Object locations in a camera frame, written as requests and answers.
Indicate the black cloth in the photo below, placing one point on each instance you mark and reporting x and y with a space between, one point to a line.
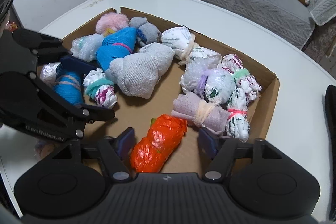
331 108

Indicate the blue knit roll tan tie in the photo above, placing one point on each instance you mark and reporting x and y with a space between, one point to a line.
68 90

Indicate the clear silver plastic bundle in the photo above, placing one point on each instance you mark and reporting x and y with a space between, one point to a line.
48 73

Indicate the bubble wrap bundle purple tie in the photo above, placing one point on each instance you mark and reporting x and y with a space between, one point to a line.
191 77

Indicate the white magenta bag mint tie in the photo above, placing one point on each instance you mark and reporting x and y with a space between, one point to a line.
249 83

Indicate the lavender cloth roll cream tie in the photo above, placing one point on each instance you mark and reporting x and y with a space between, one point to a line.
183 106

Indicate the pink fluffy ball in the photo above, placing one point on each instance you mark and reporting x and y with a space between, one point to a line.
111 23

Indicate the blue sock bundle pink tie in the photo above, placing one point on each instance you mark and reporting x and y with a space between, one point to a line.
115 48

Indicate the white mask bundle beige tie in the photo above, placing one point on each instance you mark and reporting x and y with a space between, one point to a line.
176 39

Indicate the small grey sock roll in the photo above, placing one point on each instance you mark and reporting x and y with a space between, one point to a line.
151 32

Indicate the white magenta bag teal tie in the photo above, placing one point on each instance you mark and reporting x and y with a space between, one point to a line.
102 94

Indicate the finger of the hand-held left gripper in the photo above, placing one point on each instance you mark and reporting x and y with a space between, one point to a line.
76 64
99 115

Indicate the white green bag pink tie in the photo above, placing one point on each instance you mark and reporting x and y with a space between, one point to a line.
237 124

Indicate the large grey sock bundle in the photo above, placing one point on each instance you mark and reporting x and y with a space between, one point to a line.
141 69

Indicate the orange plastic bag bundle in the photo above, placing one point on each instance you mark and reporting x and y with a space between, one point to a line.
155 145

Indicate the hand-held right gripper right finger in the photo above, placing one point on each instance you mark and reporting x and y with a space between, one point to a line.
208 144

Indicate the shallow cardboard box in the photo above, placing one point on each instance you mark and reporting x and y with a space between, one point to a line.
136 111

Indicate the grey quilted sofa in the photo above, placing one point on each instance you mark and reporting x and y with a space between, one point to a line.
249 3

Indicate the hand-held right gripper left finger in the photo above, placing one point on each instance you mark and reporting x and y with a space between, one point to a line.
126 144

